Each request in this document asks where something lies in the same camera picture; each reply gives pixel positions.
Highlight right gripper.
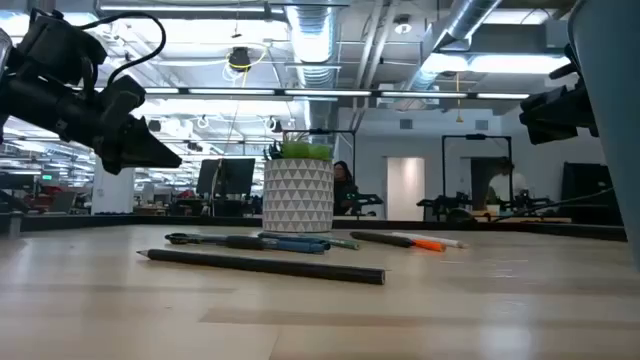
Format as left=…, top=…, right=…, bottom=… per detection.
left=518, top=43, right=600, bottom=146

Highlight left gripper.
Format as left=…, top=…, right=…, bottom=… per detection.
left=92, top=73, right=184, bottom=175

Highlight black grip clear-barrel pen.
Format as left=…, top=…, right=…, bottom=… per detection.
left=164, top=232, right=267, bottom=251

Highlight white pencil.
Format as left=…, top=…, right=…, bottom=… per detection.
left=392, top=231, right=471, bottom=250

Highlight dark slim pen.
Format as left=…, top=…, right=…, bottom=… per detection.
left=257, top=231, right=331, bottom=244

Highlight black pencil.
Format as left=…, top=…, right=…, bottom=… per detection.
left=136, top=248, right=387, bottom=286

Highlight blue pen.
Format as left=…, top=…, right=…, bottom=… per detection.
left=259, top=238, right=332, bottom=255

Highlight matte black pen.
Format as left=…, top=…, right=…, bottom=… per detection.
left=349, top=230, right=416, bottom=249

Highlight white column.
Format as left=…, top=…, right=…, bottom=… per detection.
left=92, top=164, right=136, bottom=215

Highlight teal plastic bin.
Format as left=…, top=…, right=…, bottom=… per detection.
left=567, top=0, right=640, bottom=274

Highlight black cabinet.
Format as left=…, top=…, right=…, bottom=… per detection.
left=559, top=162, right=624, bottom=226

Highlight person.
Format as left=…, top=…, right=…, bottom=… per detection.
left=332, top=160, right=359, bottom=216
left=487, top=157, right=530, bottom=206

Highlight black computer monitor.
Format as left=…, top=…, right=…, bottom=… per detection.
left=195, top=158, right=257, bottom=197

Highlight black ceiling device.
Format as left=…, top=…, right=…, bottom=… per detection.
left=227, top=46, right=253, bottom=73

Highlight background robot arms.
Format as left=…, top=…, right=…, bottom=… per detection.
left=417, top=192, right=554, bottom=221

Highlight succulent in triangle-pattern pot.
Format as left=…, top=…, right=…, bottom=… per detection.
left=262, top=130, right=335, bottom=234

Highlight white door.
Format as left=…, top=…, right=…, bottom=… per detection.
left=385, top=156, right=426, bottom=222

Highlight overhead light bar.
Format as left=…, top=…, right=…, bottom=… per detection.
left=69, top=85, right=531, bottom=103

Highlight black table frame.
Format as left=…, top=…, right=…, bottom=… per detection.
left=0, top=212, right=629, bottom=242

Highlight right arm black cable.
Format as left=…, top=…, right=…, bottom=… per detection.
left=489, top=186, right=616, bottom=224

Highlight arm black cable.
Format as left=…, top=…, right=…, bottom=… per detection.
left=77, top=10, right=168, bottom=87
left=489, top=186, right=616, bottom=224

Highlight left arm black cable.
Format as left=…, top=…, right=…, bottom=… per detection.
left=77, top=10, right=168, bottom=87

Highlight slanted silver air duct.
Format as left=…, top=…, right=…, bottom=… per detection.
left=404, top=0, right=504, bottom=94

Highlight round silver air duct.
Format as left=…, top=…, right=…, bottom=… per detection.
left=284, top=0, right=342, bottom=131

